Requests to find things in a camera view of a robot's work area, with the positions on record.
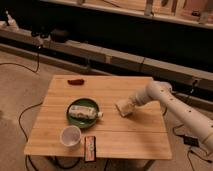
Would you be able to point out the white plastic bottle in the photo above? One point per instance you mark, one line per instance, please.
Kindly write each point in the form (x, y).
(84, 112)

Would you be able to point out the black power adapter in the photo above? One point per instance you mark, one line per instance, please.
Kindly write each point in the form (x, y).
(191, 141)

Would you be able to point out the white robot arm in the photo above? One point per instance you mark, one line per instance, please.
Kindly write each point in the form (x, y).
(201, 126)

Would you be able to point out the white tapered gripper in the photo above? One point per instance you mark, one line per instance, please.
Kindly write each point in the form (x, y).
(128, 103)

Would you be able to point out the white rectangular sponge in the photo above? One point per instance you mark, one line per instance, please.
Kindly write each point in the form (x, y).
(123, 111)

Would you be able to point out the orange snack packet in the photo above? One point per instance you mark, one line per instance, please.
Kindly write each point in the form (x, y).
(90, 148)

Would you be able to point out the black device on ledge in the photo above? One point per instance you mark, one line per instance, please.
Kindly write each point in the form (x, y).
(60, 36)

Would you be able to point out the green round plate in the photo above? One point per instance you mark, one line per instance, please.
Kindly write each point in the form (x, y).
(80, 122)

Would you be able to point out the white paper cup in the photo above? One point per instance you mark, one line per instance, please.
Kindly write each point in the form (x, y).
(70, 136)

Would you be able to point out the white spray bottle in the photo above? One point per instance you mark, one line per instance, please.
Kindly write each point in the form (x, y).
(12, 22)

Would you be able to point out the red sausage piece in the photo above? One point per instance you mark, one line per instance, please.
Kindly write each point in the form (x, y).
(75, 82)

